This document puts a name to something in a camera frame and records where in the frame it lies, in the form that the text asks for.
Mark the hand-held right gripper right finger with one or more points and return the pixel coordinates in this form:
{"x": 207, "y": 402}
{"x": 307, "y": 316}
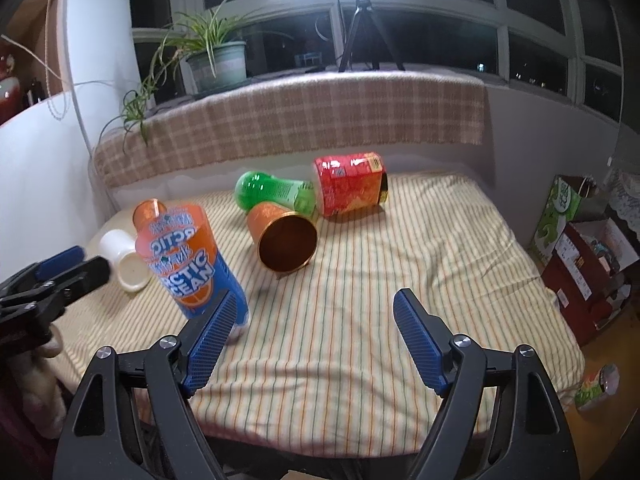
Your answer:
{"x": 417, "y": 342}

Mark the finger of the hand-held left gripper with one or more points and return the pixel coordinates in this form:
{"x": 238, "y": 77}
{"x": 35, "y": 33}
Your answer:
{"x": 60, "y": 260}
{"x": 85, "y": 272}

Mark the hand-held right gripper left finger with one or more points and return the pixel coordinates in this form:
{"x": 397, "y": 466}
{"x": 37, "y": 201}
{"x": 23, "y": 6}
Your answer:
{"x": 210, "y": 347}

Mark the orange cup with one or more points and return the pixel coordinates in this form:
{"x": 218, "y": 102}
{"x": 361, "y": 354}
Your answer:
{"x": 285, "y": 245}

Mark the person's left forearm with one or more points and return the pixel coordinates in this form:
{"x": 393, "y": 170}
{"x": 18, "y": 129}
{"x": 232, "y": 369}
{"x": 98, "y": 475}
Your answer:
{"x": 25, "y": 395}

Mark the white cup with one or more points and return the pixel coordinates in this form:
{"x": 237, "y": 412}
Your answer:
{"x": 120, "y": 255}

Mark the person's left hand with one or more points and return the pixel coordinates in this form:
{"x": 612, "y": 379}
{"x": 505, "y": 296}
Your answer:
{"x": 48, "y": 347}

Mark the orange and blue drink bottle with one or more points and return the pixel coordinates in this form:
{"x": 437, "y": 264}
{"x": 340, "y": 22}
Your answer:
{"x": 190, "y": 260}

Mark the striped bed sheet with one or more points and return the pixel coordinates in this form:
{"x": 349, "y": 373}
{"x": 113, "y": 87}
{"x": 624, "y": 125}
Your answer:
{"x": 350, "y": 270}

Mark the dark red cloth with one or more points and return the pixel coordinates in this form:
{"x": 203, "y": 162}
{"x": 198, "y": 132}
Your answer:
{"x": 20, "y": 452}

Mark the red cardboard box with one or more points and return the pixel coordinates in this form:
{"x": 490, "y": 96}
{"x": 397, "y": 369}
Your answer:
{"x": 565, "y": 270}

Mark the green plastic bottle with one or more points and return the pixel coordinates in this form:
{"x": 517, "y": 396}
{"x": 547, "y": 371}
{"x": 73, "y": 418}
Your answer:
{"x": 260, "y": 190}

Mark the red snack canister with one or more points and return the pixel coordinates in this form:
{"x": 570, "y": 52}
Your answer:
{"x": 345, "y": 185}

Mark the red ornament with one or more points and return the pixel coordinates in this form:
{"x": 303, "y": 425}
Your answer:
{"x": 7, "y": 90}

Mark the round colourful container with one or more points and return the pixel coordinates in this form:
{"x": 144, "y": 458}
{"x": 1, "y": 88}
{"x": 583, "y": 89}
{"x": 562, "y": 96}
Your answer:
{"x": 595, "y": 390}

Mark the green carton box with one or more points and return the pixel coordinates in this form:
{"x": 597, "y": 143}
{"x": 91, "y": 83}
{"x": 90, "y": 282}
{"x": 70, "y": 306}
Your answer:
{"x": 555, "y": 215}

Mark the wooden shelf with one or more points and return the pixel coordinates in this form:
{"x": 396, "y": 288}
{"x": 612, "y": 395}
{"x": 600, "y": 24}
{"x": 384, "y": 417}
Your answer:
{"x": 35, "y": 35}

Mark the plaid blanket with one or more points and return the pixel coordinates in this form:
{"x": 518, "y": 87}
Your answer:
{"x": 300, "y": 120}

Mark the potted spider plant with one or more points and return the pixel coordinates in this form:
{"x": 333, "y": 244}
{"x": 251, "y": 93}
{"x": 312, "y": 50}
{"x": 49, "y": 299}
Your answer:
{"x": 220, "y": 65}

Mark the white lace cloth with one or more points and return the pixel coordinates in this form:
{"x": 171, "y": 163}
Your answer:
{"x": 627, "y": 195}

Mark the black tripod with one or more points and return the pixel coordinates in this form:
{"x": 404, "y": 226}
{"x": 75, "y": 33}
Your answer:
{"x": 357, "y": 15}

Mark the white window frame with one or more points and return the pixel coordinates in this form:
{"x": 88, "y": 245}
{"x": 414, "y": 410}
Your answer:
{"x": 502, "y": 35}

